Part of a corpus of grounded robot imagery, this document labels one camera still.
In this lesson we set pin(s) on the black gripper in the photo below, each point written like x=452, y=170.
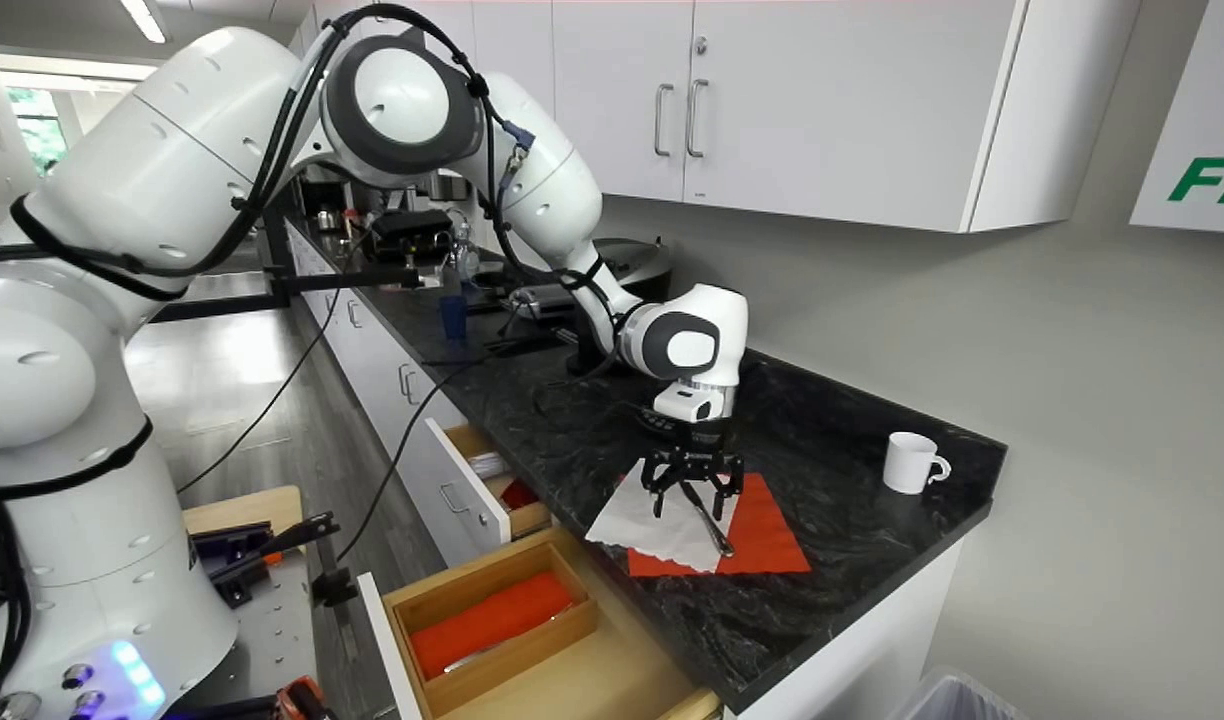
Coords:
x=693, y=446

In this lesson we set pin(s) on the silver knife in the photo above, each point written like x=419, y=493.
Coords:
x=710, y=523

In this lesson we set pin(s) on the silver fork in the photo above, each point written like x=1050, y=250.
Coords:
x=474, y=660

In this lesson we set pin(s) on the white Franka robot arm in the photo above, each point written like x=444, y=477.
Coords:
x=175, y=160

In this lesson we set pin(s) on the red item in small drawer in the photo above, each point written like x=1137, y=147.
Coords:
x=518, y=499

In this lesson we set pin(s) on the large wooden drawer white front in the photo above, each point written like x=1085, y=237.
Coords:
x=614, y=665

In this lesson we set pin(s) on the white item in small drawer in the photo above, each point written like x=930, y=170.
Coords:
x=487, y=467

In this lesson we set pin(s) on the small wooden drawer white front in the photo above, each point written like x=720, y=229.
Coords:
x=457, y=513

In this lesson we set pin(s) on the wooden box red lining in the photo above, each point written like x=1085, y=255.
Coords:
x=492, y=623

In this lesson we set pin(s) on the white paper napkin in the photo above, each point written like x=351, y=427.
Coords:
x=626, y=523

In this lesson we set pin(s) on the red paper napkin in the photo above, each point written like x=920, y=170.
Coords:
x=774, y=542

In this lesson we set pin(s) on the white mug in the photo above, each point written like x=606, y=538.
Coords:
x=908, y=467

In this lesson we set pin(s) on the small black device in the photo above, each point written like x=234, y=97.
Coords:
x=535, y=321

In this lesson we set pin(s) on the white lower cabinet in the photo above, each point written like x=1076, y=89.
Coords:
x=373, y=363

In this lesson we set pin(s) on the black stand foot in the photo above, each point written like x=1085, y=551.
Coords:
x=335, y=587

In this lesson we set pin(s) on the light wooden board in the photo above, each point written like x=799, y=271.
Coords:
x=253, y=506

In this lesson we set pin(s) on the white sign green letters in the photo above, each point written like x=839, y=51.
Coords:
x=1198, y=132

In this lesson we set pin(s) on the ceiling light strip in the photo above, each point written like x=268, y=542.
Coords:
x=140, y=22

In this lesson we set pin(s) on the black exterior camera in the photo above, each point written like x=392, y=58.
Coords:
x=407, y=237

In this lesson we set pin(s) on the white wall cabinet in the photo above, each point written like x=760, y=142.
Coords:
x=839, y=106

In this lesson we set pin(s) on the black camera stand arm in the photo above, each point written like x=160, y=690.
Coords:
x=307, y=282

